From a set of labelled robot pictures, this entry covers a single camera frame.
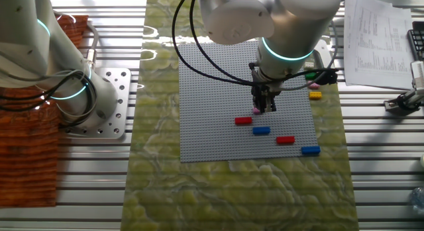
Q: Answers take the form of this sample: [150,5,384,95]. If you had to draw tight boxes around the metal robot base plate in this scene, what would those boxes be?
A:
[61,67,133,140]

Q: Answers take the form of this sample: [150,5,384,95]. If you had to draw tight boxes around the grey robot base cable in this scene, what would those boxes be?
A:
[85,21,100,65]

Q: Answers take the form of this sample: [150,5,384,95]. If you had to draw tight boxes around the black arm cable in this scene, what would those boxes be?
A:
[171,0,339,92]

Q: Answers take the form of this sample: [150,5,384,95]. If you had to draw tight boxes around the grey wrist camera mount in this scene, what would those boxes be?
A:
[311,38,339,86]

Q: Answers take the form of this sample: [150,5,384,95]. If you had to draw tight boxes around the blue Lego brick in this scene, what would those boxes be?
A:
[252,126,272,136]
[301,146,321,156]

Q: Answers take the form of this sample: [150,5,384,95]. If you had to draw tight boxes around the grey Lego baseplate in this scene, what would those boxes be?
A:
[178,40,319,163]

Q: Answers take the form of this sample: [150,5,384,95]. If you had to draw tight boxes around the printed paper sheets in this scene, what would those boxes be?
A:
[343,0,417,91]

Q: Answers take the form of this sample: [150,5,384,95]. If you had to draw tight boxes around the black keyboard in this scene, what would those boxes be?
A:
[406,21,424,62]

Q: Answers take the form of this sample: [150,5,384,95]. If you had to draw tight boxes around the silver camera on mount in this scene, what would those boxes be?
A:
[384,60,424,113]

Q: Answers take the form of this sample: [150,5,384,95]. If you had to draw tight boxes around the green marble pattern mat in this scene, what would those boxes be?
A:
[121,0,360,231]

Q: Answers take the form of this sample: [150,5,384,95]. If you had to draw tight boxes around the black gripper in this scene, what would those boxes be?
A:
[250,81,283,114]

